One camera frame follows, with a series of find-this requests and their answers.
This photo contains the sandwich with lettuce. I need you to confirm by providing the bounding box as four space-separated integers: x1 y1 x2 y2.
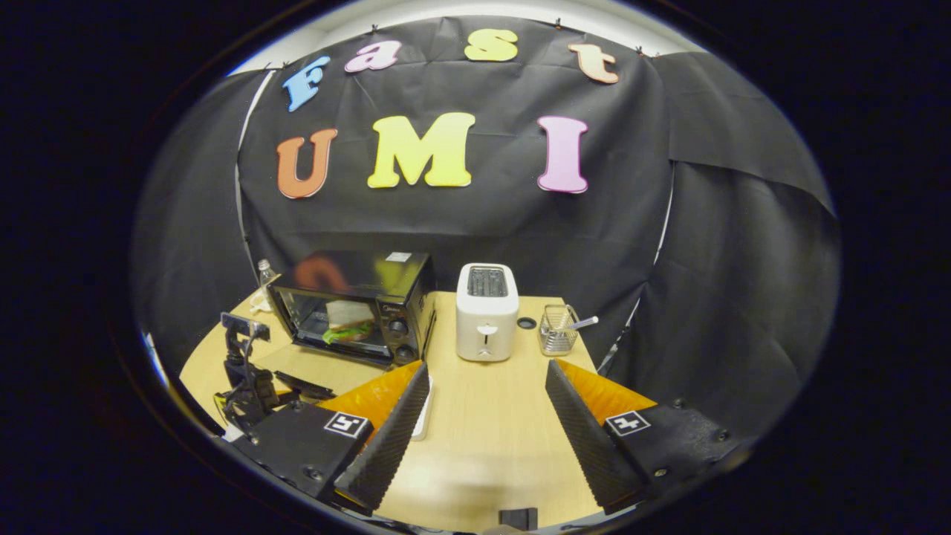
322 299 377 345

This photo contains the black backdrop cloth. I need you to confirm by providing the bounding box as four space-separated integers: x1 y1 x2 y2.
132 15 842 439

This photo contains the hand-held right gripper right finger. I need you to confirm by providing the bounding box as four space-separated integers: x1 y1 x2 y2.
545 359 751 516

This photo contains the wire mesh utensil holder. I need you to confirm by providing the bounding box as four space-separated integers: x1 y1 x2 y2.
538 303 581 357

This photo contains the white rectangular tray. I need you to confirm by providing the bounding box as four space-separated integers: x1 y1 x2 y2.
412 374 434 442

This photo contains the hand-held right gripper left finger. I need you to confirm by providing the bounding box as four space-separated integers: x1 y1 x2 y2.
236 361 431 516

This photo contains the black electric oven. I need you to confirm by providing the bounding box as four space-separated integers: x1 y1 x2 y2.
267 250 438 369

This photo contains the white toaster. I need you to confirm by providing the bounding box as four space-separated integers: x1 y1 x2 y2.
455 262 520 363

